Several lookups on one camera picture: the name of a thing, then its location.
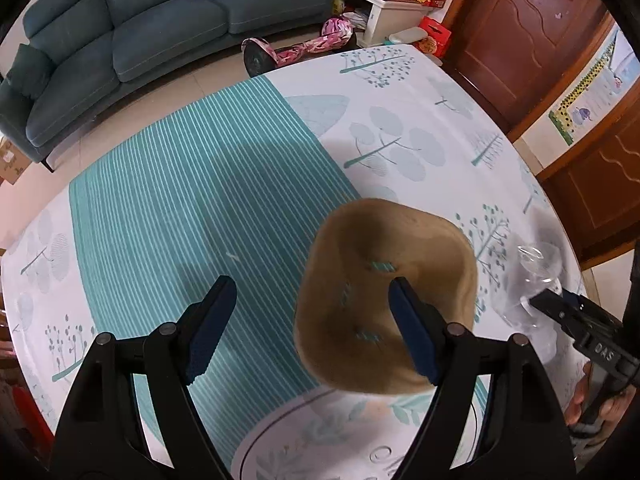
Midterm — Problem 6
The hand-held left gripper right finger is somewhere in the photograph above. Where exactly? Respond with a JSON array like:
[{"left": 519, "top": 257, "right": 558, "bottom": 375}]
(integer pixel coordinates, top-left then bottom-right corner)
[{"left": 388, "top": 276, "right": 578, "bottom": 480}]

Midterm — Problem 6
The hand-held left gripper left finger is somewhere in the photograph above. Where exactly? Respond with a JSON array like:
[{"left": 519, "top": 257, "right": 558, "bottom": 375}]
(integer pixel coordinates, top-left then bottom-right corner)
[{"left": 50, "top": 275, "right": 238, "bottom": 480}]

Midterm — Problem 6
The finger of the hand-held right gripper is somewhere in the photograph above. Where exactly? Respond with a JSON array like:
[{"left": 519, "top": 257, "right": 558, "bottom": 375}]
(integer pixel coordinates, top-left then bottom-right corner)
[{"left": 529, "top": 287, "right": 591, "bottom": 343}]

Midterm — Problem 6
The clear plastic cup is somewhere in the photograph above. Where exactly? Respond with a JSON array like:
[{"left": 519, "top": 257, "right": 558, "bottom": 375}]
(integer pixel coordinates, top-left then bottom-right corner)
[{"left": 492, "top": 242, "right": 571, "bottom": 361}]

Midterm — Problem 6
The brown paper bowl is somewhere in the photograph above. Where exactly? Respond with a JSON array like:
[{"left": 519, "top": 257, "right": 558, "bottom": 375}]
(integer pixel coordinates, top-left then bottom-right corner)
[{"left": 293, "top": 199, "right": 478, "bottom": 396}]

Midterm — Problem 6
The person's right hand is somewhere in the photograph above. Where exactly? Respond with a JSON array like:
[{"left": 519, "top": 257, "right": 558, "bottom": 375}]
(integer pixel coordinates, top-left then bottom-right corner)
[{"left": 564, "top": 362, "right": 638, "bottom": 433}]

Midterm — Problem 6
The teal striped tree-print tablecloth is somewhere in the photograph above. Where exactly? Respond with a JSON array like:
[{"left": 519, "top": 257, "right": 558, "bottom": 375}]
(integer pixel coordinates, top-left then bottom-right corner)
[{"left": 0, "top": 44, "right": 596, "bottom": 480}]

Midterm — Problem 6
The brown panelled wooden door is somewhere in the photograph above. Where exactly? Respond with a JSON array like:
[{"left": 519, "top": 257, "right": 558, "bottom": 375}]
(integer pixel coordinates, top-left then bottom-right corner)
[{"left": 535, "top": 105, "right": 640, "bottom": 268}]

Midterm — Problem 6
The white patterned plate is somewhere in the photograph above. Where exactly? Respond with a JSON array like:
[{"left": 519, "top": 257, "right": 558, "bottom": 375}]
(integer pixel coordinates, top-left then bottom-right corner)
[{"left": 232, "top": 389, "right": 481, "bottom": 480}]

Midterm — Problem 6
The red bucket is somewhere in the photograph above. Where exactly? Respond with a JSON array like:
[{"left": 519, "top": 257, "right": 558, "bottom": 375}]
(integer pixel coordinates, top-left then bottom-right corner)
[{"left": 5, "top": 382, "right": 53, "bottom": 443}]

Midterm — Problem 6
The cardboard box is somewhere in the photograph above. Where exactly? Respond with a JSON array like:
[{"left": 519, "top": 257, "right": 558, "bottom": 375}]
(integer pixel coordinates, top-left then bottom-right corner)
[{"left": 0, "top": 137, "right": 32, "bottom": 186}]

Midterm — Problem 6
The dark brown wooden door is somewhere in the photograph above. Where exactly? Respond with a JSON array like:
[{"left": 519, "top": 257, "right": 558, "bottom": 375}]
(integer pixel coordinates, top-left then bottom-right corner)
[{"left": 442, "top": 0, "right": 616, "bottom": 133}]

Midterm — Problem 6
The small red gift box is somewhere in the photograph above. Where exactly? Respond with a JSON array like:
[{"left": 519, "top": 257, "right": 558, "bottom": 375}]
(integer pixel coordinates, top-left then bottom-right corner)
[{"left": 415, "top": 16, "right": 452, "bottom": 57}]

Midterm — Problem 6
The dark blue sofa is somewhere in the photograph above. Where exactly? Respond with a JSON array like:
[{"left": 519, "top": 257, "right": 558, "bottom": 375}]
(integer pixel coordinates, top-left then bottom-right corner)
[{"left": 0, "top": 0, "right": 346, "bottom": 163}]

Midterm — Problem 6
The pink patterned hoverboard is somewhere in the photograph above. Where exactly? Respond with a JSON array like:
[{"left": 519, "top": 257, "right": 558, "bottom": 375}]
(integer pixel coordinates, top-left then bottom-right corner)
[{"left": 241, "top": 16, "right": 358, "bottom": 78}]

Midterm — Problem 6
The dark blue cushion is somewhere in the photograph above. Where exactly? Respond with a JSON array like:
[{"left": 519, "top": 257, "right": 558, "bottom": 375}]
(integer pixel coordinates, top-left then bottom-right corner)
[{"left": 0, "top": 42, "right": 57, "bottom": 111}]

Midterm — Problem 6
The white side table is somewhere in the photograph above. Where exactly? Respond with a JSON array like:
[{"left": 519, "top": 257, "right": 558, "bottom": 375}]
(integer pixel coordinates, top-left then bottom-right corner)
[{"left": 336, "top": 0, "right": 436, "bottom": 48}]

